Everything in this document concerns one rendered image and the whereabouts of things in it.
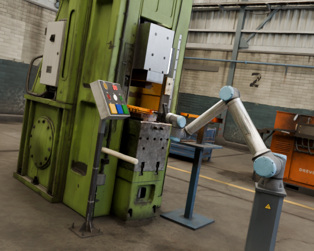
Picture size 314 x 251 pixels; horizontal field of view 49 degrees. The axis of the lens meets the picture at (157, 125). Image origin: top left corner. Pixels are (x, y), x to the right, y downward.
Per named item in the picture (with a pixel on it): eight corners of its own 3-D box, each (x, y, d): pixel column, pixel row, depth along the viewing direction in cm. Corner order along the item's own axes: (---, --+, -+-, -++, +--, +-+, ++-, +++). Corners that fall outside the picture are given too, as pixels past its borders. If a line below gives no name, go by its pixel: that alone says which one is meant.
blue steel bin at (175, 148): (211, 161, 728) (217, 127, 723) (196, 165, 659) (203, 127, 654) (162, 149, 786) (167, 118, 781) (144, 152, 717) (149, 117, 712)
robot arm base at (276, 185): (282, 188, 268) (284, 176, 267) (284, 193, 250) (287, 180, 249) (257, 183, 273) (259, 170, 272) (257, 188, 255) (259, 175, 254)
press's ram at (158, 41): (173, 76, 326) (180, 33, 323) (143, 68, 299) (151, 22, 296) (144, 73, 356) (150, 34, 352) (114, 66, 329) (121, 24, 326)
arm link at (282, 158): (285, 177, 263) (289, 154, 261) (279, 179, 249) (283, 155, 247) (265, 172, 271) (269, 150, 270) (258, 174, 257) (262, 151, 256)
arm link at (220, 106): (240, 86, 279) (180, 132, 310) (234, 84, 269) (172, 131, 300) (247, 97, 275) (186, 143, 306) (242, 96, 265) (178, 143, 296)
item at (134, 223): (172, 223, 323) (173, 222, 323) (124, 233, 282) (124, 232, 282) (145, 209, 351) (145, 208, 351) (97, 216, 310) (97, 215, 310)
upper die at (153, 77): (162, 84, 317) (163, 73, 316) (146, 80, 303) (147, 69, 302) (133, 80, 347) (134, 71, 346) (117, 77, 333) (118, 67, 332)
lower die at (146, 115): (156, 122, 320) (157, 113, 319) (140, 120, 306) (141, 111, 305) (127, 115, 350) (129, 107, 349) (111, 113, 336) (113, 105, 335)
